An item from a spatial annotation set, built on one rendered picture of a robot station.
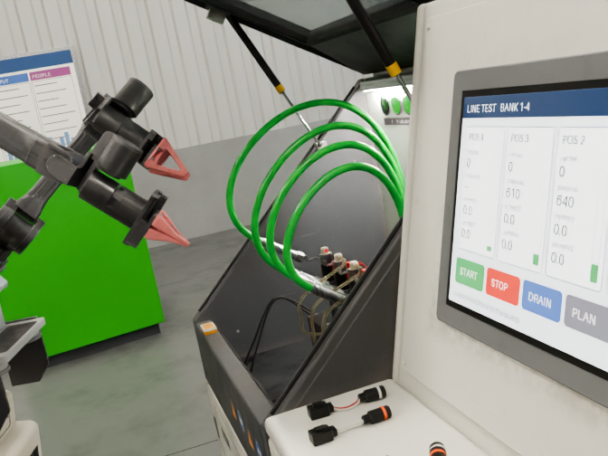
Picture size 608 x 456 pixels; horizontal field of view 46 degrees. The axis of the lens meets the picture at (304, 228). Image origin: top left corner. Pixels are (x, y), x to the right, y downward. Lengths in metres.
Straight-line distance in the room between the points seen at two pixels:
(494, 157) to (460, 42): 0.19
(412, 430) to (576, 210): 0.41
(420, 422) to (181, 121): 7.05
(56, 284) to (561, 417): 4.11
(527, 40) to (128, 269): 4.08
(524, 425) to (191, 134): 7.26
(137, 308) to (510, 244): 4.09
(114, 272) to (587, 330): 4.16
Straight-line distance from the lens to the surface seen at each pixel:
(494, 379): 0.92
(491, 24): 0.95
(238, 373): 1.40
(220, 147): 7.98
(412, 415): 1.06
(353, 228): 1.82
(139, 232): 1.24
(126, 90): 1.45
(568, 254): 0.79
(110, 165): 1.24
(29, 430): 1.84
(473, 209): 0.94
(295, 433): 1.06
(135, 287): 4.79
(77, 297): 4.74
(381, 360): 1.17
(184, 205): 7.97
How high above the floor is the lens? 1.47
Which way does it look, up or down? 11 degrees down
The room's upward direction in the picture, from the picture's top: 10 degrees counter-clockwise
